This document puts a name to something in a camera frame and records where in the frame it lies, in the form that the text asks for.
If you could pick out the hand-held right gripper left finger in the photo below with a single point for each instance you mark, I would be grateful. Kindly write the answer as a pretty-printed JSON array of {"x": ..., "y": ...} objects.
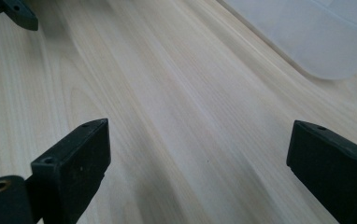
[{"x": 74, "y": 161}]

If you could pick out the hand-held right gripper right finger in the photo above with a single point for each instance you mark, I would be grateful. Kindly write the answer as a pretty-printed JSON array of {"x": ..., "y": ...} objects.
[{"x": 335, "y": 174}]

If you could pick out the translucent plastic container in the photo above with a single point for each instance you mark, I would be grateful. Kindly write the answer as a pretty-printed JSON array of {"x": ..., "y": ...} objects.
[{"x": 323, "y": 37}]

